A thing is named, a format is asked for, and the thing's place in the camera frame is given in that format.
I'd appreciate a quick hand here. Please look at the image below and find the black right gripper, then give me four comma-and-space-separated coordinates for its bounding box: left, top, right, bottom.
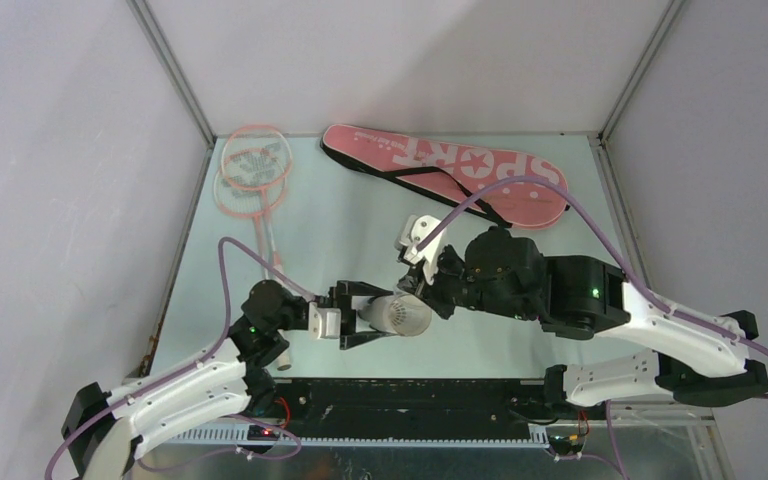
396, 246, 532, 322

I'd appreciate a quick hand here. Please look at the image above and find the white shuttlecock tube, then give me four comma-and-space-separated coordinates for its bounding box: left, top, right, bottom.
352, 293, 433, 337

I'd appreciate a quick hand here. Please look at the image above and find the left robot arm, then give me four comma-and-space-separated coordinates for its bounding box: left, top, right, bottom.
60, 280, 396, 479

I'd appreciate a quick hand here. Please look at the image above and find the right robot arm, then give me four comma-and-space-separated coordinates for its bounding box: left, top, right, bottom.
396, 227, 768, 418

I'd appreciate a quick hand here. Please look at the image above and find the pink sport racket bag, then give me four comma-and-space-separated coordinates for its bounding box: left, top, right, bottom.
320, 124, 568, 230

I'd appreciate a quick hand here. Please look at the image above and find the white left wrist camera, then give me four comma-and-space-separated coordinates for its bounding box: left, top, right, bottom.
307, 297, 342, 340

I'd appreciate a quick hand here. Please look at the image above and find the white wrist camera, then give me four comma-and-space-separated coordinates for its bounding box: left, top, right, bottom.
395, 215, 446, 285
307, 297, 342, 340

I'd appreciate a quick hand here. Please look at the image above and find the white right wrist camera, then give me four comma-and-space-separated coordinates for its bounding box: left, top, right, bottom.
395, 215, 446, 285

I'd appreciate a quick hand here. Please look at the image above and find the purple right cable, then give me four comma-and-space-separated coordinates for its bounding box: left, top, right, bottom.
413, 175, 768, 400

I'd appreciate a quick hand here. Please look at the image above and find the aluminium front frame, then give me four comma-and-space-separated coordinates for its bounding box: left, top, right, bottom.
130, 378, 725, 479

